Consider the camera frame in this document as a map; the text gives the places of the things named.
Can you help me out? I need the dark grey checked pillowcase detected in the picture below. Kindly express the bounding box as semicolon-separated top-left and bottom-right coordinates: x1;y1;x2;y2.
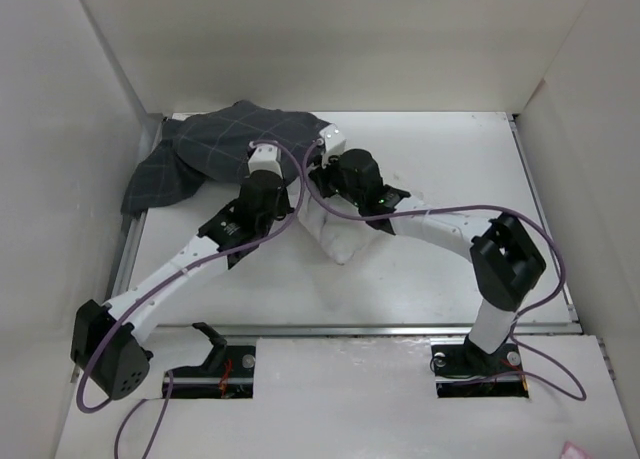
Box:
121;100;329;217

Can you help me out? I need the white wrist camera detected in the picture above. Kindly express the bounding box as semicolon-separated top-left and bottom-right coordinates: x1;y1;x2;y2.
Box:
319;124;347;167
247;142;282;178

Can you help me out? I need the purple cable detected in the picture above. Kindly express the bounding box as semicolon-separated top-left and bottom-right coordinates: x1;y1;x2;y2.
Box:
303;137;587;403
75;138;307;459

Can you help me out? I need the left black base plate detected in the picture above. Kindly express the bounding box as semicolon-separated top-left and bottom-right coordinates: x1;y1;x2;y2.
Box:
162;322;256;400

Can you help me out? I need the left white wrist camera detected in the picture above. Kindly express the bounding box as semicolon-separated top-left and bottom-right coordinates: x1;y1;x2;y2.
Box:
247;142;282;178

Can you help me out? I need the white pillow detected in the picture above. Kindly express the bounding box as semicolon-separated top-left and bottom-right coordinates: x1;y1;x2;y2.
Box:
297;166;426;268

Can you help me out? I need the aluminium right rail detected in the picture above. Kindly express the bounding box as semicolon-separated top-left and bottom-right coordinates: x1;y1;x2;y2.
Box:
507;114;580;323

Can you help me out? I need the pink object at corner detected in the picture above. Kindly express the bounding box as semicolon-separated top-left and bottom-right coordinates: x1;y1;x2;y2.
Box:
559;441;592;459

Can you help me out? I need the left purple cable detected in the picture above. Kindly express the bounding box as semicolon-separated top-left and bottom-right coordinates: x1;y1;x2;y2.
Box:
75;138;307;459

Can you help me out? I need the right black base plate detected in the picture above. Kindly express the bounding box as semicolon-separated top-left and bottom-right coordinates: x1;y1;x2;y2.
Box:
430;342;529;399

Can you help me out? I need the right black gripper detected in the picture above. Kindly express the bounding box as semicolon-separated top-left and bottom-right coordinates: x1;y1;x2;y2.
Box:
308;149;364;208

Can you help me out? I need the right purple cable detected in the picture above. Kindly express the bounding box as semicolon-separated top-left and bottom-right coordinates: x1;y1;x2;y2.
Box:
303;137;587;403

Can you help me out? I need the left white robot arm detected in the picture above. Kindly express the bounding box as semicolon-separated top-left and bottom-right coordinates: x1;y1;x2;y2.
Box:
70;170;304;413

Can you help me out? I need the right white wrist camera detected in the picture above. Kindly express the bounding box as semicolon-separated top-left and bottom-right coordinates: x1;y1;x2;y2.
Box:
319;124;347;167

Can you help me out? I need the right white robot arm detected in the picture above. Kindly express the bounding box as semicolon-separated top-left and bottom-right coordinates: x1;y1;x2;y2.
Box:
303;145;546;373

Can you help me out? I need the aluminium front rail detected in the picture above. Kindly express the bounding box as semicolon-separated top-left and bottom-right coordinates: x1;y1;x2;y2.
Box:
107;322;584;339

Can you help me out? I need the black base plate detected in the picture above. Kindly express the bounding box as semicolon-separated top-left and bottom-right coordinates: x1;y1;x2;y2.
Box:
430;342;529;399
162;322;256;400

